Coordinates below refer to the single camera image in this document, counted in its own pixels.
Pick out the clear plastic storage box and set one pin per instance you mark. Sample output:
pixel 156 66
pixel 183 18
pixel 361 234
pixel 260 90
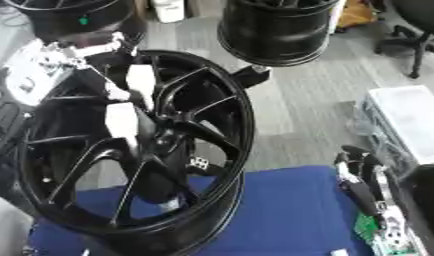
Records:
pixel 404 123

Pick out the tan cardboard box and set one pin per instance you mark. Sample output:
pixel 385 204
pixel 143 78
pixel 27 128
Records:
pixel 356 13

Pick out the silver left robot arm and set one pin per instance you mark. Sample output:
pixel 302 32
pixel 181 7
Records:
pixel 37 68

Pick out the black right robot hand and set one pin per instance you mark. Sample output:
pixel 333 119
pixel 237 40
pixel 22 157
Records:
pixel 361 186

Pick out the black wheel rim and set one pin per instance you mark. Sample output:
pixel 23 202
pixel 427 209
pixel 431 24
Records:
pixel 276 30

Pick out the black wheel with green tag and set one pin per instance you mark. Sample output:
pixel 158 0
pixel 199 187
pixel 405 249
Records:
pixel 69 16

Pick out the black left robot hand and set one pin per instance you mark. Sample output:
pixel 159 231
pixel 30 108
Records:
pixel 101 78

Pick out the white pin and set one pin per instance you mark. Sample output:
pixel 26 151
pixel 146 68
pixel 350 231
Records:
pixel 141 80
pixel 121 121

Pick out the black spoked wheel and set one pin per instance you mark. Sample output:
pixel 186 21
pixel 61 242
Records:
pixel 223 110

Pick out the black wheel stand clamp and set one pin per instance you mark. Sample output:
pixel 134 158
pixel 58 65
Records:
pixel 249 76

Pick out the white box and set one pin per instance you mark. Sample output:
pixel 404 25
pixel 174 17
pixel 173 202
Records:
pixel 168 10

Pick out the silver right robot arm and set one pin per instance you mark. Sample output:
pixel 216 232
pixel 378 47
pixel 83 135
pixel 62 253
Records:
pixel 395 230

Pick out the black office chair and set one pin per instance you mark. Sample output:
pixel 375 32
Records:
pixel 416 23

